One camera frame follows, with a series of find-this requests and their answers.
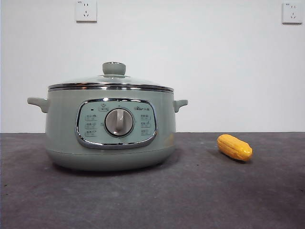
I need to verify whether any yellow corn cob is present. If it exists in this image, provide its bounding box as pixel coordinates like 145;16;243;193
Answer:
216;134;253;161

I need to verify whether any glass lid with green knob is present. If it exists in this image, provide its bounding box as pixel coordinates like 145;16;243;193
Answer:
47;61;174;93

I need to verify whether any sage green electric pot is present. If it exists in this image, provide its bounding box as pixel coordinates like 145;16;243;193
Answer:
27;82;189;172

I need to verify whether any white wall socket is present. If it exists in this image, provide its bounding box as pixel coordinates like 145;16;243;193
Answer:
75;0;98;23
282;2;303;25

